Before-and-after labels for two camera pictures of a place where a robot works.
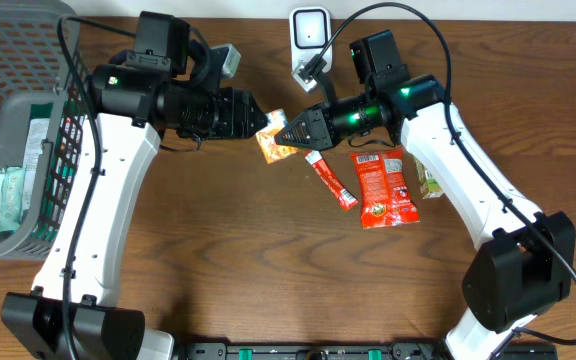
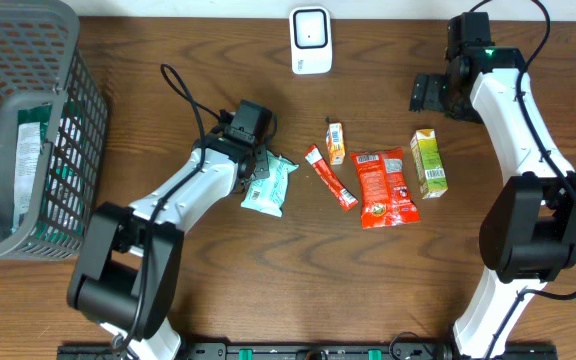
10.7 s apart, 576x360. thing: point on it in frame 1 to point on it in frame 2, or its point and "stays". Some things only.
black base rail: x=344 y=351 stays
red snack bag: x=385 y=196 stays
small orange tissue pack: x=272 y=150 to x=335 y=143
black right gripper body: x=323 y=120 to x=433 y=90
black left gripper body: x=230 y=112 to x=262 y=165
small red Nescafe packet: x=322 y=166 stays
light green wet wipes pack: x=1 y=199 to x=268 y=193
